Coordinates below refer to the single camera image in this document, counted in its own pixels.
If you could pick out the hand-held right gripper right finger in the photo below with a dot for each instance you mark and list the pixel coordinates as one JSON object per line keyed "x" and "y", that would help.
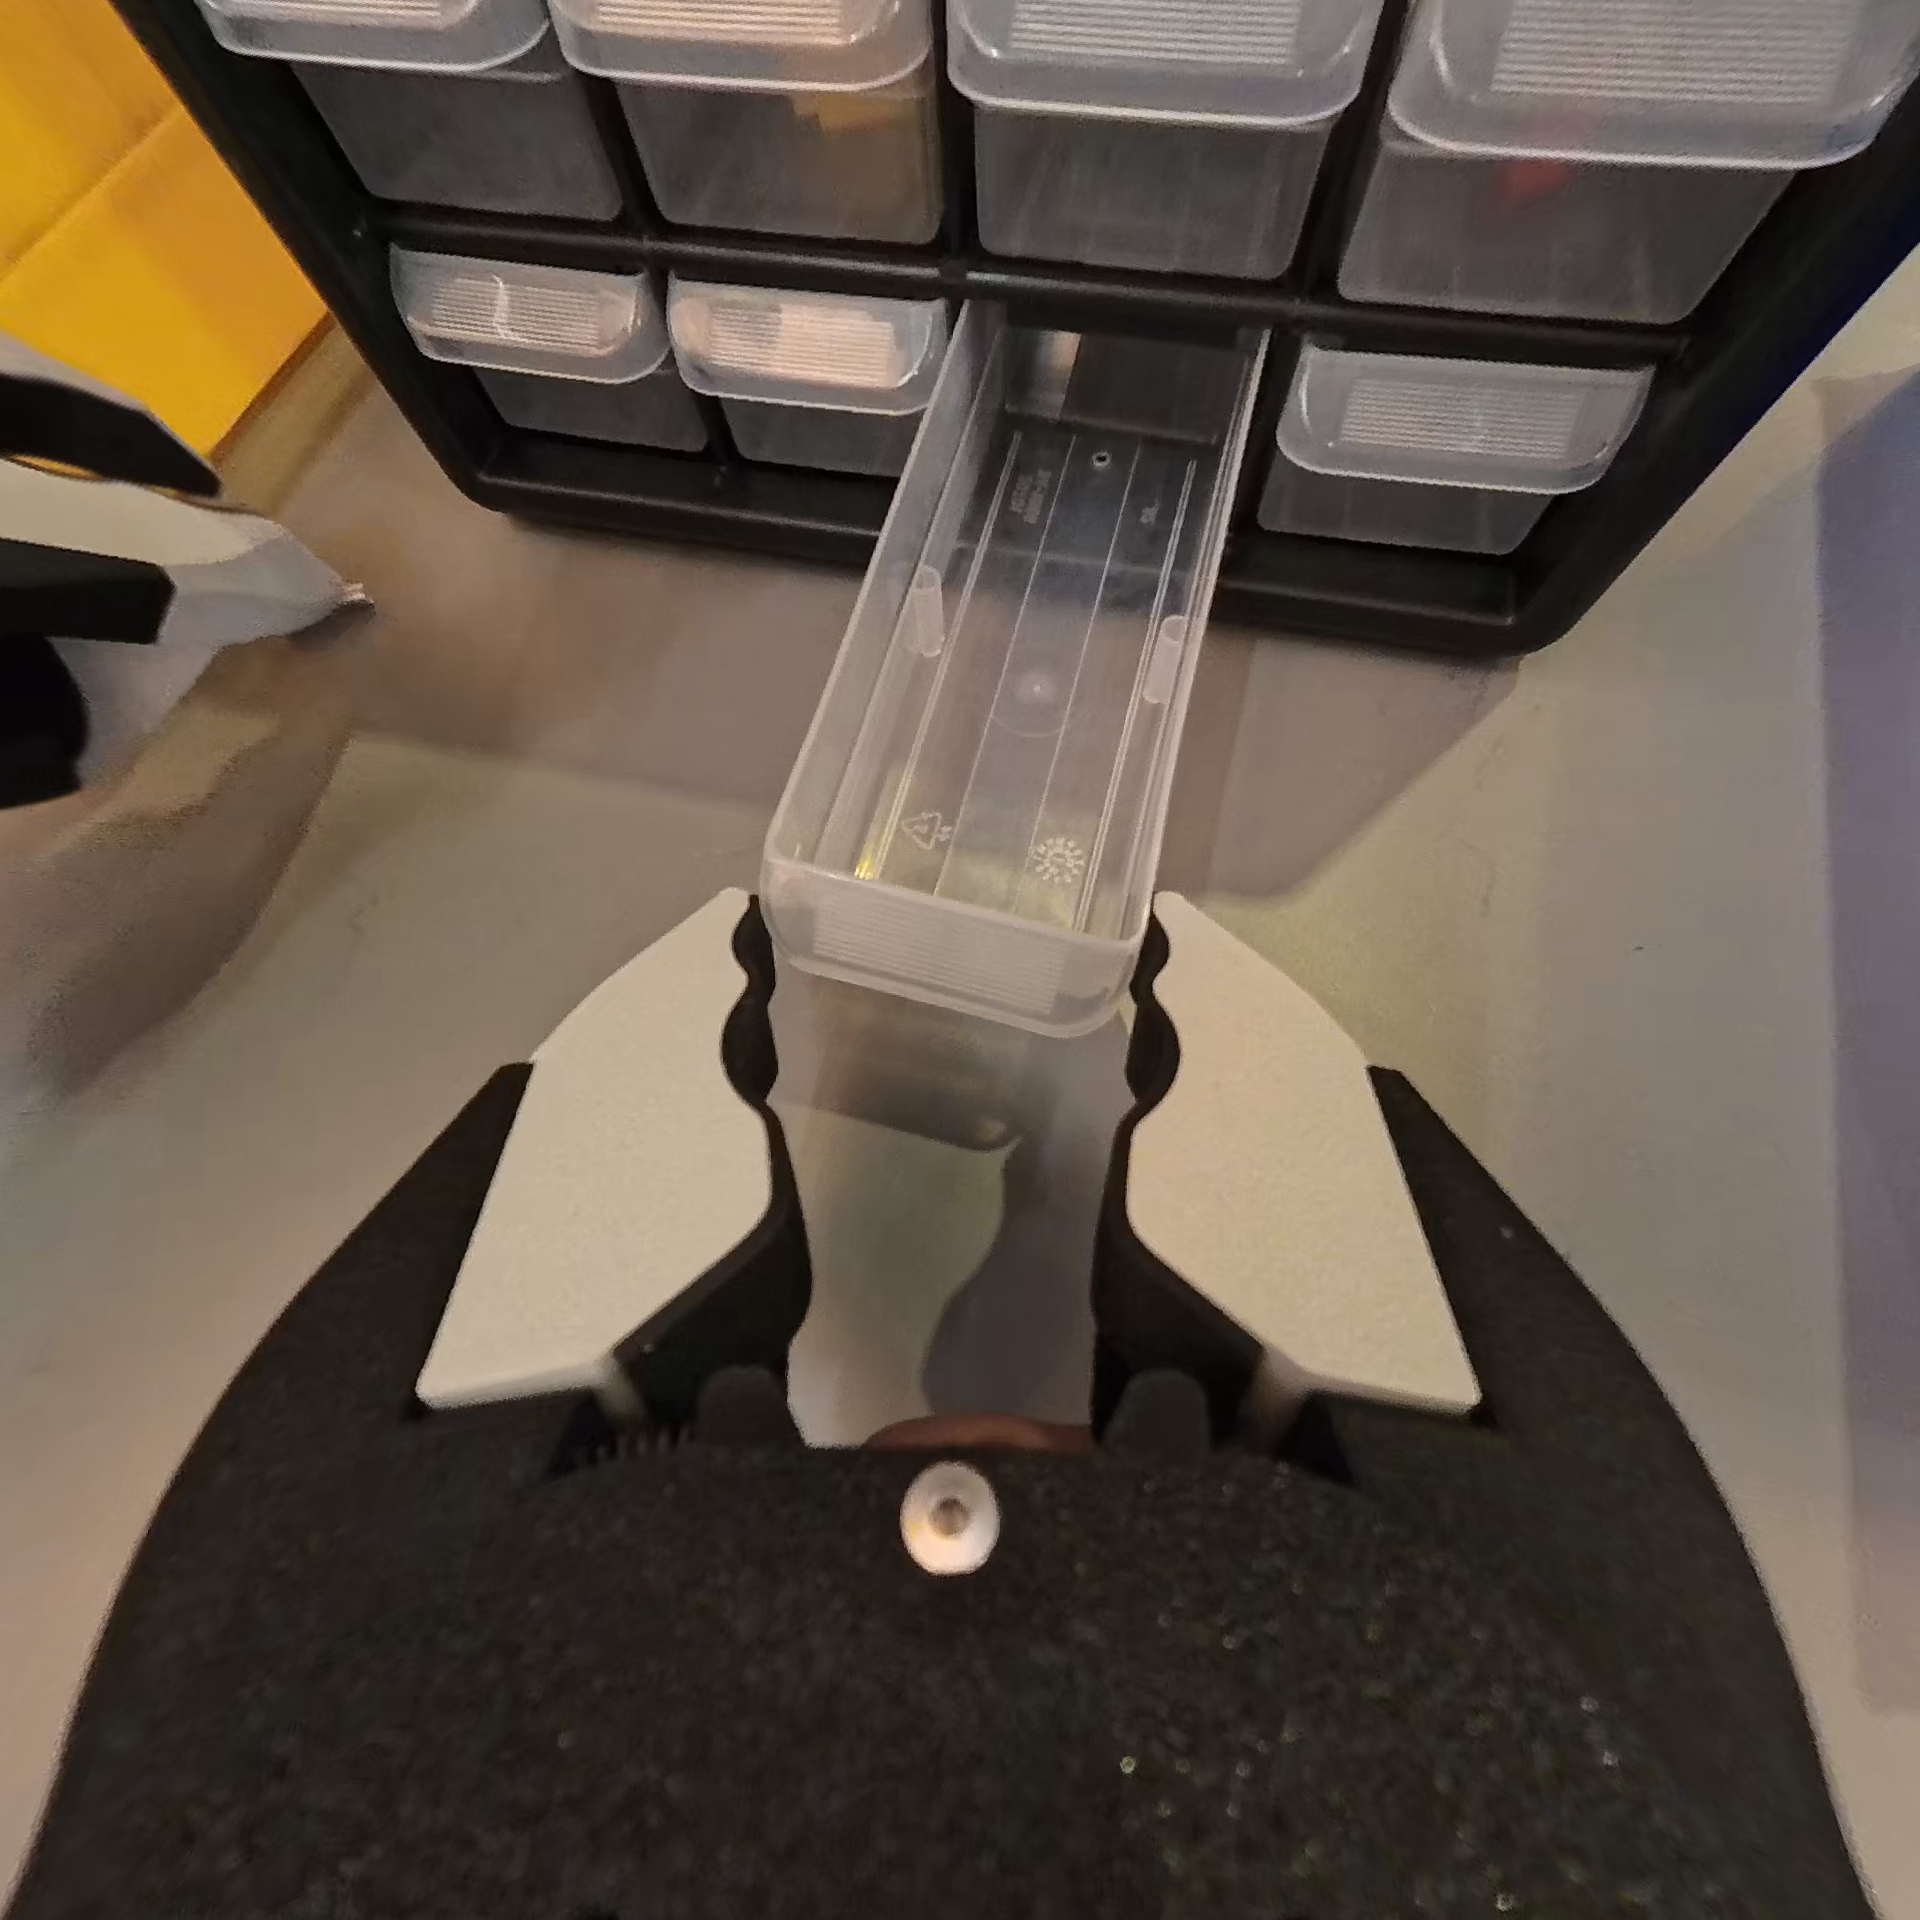
{"x": 1305, "y": 1214}

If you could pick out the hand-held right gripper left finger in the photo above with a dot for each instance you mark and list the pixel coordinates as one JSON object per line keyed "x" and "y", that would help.
{"x": 614, "y": 1201}

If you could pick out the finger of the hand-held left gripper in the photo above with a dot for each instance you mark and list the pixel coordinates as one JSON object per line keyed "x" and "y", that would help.
{"x": 60, "y": 383}
{"x": 224, "y": 570}

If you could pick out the yellow plastic bin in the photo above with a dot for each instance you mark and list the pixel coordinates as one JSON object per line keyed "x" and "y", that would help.
{"x": 135, "y": 255}

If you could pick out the clear plastic drawer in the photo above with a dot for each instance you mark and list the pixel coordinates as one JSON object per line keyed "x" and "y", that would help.
{"x": 1020, "y": 675}

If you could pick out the black drawer cabinet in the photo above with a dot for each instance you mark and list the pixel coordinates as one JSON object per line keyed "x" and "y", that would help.
{"x": 1350, "y": 584}

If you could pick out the set of clear cabinet drawers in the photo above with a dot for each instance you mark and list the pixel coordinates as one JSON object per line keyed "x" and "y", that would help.
{"x": 1154, "y": 151}

